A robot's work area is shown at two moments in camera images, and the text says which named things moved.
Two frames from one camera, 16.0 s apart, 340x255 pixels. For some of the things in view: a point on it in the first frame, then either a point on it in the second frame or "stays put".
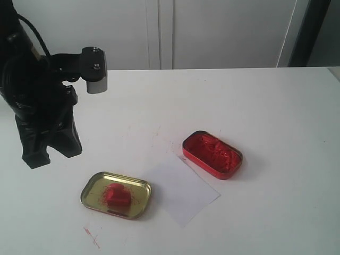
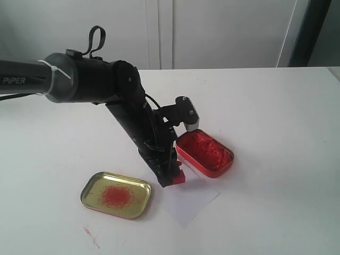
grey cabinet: (149, 34) stays put
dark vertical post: (308, 33) stays put
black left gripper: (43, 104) to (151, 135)
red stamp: (118, 196) to (179, 178)
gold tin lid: (117, 194) stays put
